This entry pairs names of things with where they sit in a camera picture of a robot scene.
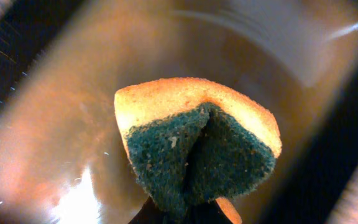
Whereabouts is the green and yellow sponge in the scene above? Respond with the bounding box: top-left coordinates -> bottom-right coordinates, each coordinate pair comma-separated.
114,78 -> 282,223

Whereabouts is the black rectangular water tray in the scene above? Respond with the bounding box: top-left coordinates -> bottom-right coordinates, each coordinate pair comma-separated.
0,1 -> 358,223

